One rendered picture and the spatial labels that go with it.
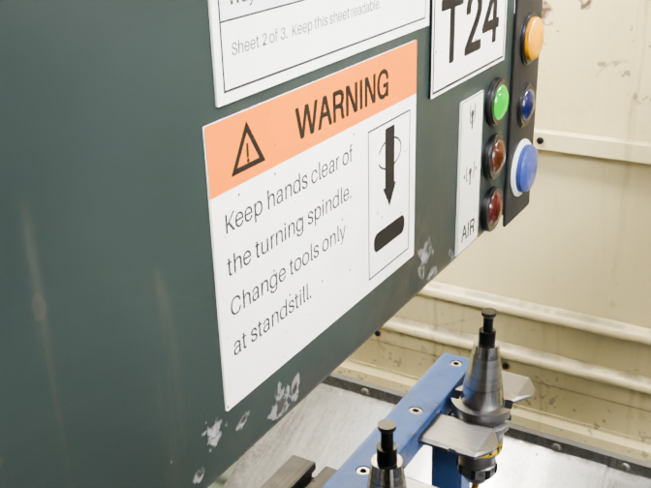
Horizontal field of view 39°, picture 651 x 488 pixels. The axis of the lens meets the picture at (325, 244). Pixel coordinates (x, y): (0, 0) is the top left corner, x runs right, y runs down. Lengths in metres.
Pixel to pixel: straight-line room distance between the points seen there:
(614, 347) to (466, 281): 0.25
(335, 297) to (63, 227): 0.16
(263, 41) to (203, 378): 0.12
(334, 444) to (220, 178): 1.33
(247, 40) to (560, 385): 1.24
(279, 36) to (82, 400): 0.14
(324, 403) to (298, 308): 1.31
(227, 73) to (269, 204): 0.06
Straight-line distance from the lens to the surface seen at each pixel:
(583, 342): 1.45
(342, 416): 1.64
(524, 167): 0.57
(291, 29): 0.33
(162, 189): 0.28
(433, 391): 0.97
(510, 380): 1.02
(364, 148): 0.38
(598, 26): 1.29
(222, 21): 0.29
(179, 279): 0.29
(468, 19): 0.47
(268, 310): 0.34
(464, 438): 0.93
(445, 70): 0.45
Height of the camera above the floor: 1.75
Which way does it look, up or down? 23 degrees down
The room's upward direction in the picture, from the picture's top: 2 degrees counter-clockwise
